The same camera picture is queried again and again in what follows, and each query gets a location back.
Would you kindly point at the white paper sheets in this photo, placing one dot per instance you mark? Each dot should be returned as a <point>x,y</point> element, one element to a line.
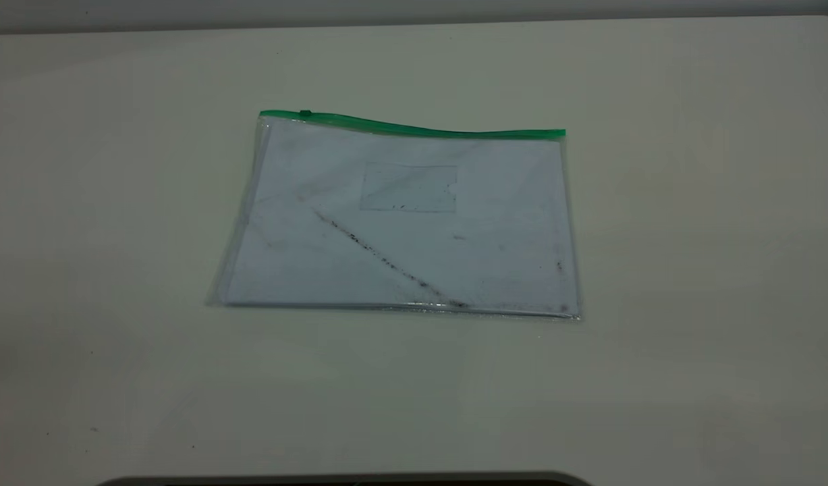
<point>494,202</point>

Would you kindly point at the dark grey rounded base plate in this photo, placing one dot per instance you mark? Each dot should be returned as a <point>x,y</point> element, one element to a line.
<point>346,480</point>

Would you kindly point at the clear plastic zip bag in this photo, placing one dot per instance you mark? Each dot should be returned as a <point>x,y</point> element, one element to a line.
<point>400,270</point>

